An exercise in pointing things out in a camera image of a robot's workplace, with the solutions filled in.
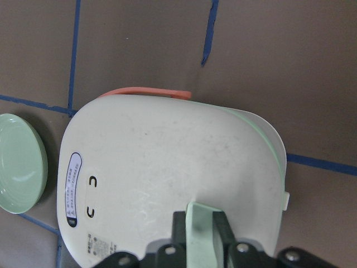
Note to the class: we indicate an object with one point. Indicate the green plate near right arm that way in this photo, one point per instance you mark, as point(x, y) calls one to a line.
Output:
point(24, 165)

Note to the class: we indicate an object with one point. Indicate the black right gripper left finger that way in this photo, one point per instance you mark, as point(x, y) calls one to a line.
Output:
point(173, 253)

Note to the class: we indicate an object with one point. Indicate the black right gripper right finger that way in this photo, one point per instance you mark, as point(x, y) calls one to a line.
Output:
point(232, 252)

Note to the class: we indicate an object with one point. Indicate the white rice cooker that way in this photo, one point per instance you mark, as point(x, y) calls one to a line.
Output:
point(128, 162)

